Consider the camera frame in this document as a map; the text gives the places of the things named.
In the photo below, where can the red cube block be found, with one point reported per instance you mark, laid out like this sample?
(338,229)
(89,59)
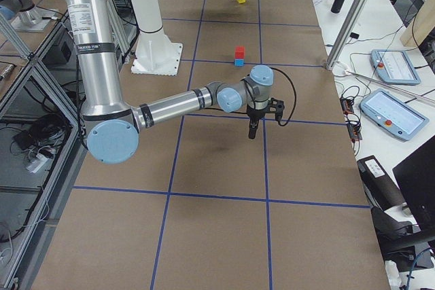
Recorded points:
(239,52)

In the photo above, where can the black computer monitor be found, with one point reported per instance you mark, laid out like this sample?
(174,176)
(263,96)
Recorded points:
(415,177)

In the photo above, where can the teach pendant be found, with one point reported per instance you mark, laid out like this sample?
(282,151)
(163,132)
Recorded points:
(393,115)
(394,67)

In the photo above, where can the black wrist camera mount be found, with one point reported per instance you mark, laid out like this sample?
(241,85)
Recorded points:
(275,107)

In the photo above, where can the aluminium frame post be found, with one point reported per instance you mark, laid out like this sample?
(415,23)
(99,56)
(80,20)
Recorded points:
(354,12)

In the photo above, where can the near teach pendant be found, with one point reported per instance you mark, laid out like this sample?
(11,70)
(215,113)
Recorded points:
(393,115)

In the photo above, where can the aluminium frame cage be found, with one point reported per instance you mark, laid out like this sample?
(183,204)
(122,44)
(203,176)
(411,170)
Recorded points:
(41,93)

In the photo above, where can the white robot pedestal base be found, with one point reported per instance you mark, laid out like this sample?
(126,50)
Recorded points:
(155,53)

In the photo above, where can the white power strip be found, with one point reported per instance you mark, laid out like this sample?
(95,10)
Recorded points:
(37,163)

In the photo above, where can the black cardboard box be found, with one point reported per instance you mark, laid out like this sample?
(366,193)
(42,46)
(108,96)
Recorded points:
(379,184)

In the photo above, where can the blue cube block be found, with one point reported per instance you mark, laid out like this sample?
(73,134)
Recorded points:
(239,62)

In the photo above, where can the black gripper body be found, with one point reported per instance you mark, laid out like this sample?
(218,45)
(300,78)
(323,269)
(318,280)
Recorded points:
(255,113)

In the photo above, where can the far teach pendant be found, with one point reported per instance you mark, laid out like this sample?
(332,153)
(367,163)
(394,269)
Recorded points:
(394,67)

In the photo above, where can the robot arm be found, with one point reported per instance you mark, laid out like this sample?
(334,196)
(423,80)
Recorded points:
(112,125)

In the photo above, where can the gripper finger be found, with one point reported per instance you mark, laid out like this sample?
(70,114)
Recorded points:
(255,127)
(251,133)

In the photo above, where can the orange black electronics board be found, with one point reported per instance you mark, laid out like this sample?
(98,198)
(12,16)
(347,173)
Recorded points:
(352,120)

